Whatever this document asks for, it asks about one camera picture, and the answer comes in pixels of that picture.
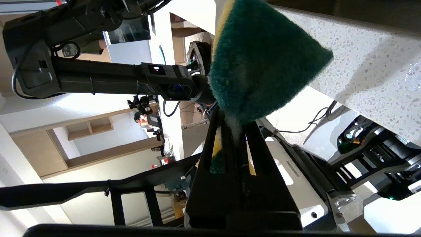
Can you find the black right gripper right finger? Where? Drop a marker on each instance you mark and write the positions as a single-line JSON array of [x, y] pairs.
[[266, 194]]

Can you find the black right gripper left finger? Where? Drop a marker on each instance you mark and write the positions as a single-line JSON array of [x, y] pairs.
[[210, 197]]

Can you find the green and yellow sponge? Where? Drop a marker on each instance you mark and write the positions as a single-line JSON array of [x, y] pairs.
[[263, 59]]

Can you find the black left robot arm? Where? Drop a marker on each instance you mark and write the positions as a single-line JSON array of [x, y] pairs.
[[98, 77]]

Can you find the white robot base shell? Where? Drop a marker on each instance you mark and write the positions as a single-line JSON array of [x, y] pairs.
[[394, 214]]

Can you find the stainless steel sink basin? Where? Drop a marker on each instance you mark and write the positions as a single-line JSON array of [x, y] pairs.
[[361, 13]]

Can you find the black camera rig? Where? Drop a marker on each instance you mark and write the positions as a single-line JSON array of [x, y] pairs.
[[149, 120]]

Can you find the wooden wall shelf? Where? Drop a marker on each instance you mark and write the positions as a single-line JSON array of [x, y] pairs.
[[92, 128]]

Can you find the black metal rail frame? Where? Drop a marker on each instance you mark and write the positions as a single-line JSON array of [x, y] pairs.
[[65, 192]]

